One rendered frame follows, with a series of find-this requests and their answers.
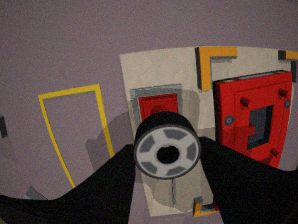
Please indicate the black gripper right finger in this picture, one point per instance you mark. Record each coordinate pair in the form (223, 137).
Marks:
(246, 191)

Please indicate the yellow rectangular outline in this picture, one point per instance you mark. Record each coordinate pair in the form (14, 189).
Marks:
(101, 109)

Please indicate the black wheel with grey hub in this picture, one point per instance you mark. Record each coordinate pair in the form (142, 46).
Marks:
(159, 130)

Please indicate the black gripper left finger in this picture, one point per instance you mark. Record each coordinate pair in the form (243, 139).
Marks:
(103, 198)

